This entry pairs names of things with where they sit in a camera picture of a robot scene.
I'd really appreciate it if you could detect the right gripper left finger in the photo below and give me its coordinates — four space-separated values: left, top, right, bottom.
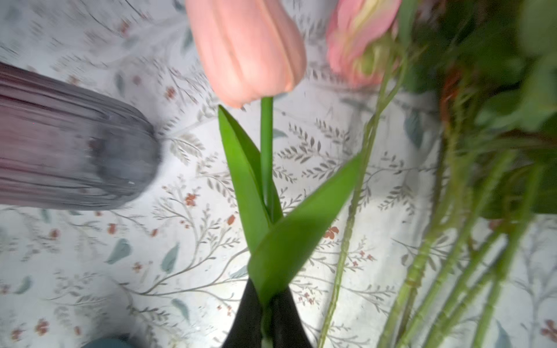
222 278 263 348

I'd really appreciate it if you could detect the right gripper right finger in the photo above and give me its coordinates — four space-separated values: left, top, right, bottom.
271 288 313 348

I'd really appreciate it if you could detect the teal ceramic vase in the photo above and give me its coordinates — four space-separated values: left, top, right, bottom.
81 338 133 348

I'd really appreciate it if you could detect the pink glass vase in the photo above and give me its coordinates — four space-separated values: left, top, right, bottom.
1 64 161 210

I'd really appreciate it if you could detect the pink tulip stem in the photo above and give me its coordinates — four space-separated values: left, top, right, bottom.
185 1 361 347

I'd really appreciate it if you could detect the bunch of artificial flowers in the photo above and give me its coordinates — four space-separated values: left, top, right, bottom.
326 1 556 347

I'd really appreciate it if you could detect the floral table mat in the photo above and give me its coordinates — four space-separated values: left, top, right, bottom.
1 1 556 347

